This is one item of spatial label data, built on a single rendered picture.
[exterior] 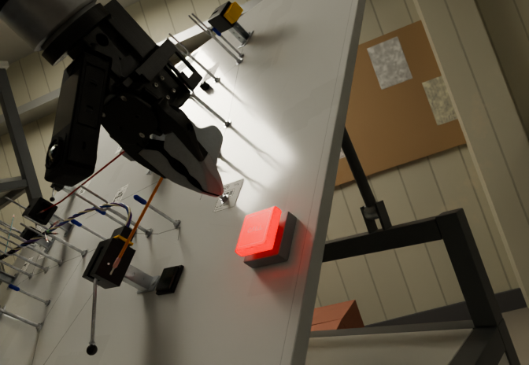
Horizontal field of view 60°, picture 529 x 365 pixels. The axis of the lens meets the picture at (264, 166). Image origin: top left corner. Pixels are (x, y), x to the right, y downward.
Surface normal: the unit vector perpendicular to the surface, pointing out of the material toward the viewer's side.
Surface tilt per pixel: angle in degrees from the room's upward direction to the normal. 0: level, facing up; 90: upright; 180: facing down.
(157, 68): 90
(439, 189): 90
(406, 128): 90
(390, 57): 90
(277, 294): 45
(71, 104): 65
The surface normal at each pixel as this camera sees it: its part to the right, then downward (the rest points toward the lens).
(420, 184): -0.26, 0.00
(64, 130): -0.72, -0.26
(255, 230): -0.67, -0.56
